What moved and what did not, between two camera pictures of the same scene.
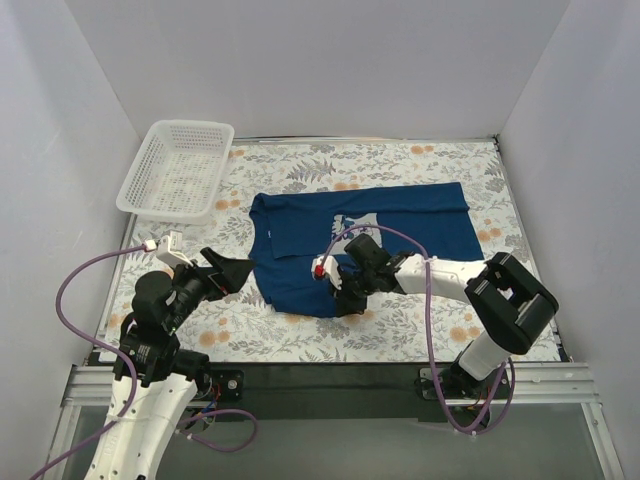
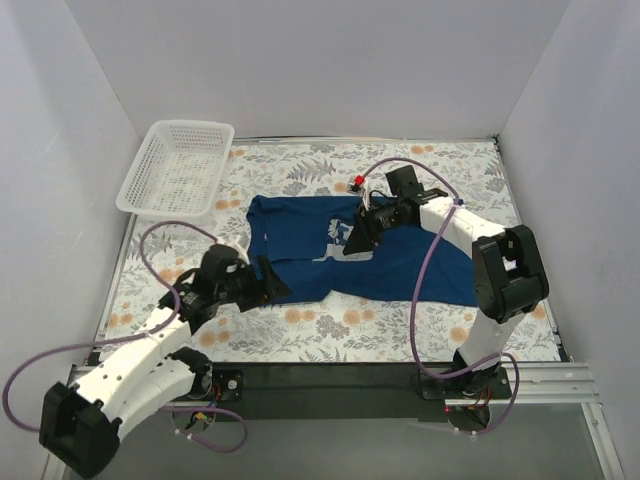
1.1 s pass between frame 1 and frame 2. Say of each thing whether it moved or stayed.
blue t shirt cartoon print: moved
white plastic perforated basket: stayed
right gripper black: moved
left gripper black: moved
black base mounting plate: stayed
